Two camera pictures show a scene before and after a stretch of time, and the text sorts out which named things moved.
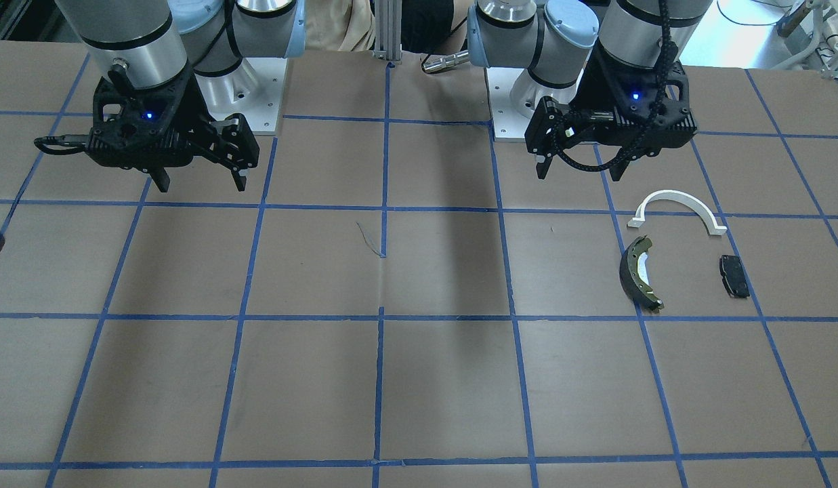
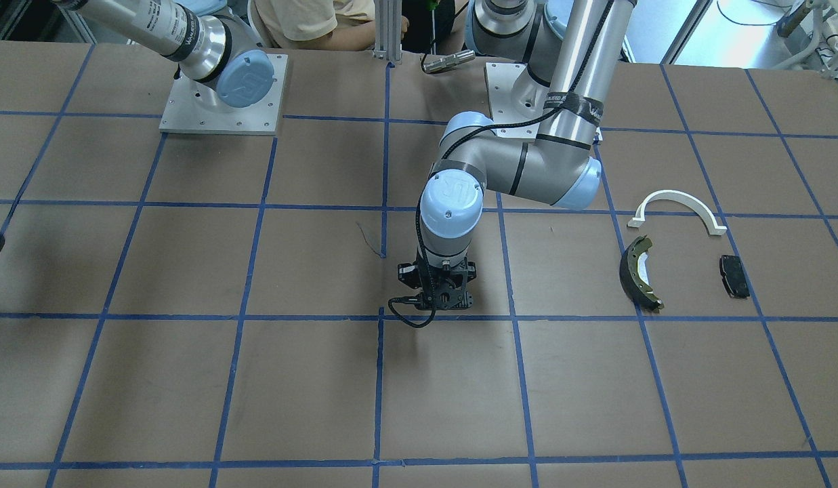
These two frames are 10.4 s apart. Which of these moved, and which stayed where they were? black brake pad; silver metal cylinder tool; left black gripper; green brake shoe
Moved: left black gripper
Stayed: silver metal cylinder tool; green brake shoe; black brake pad
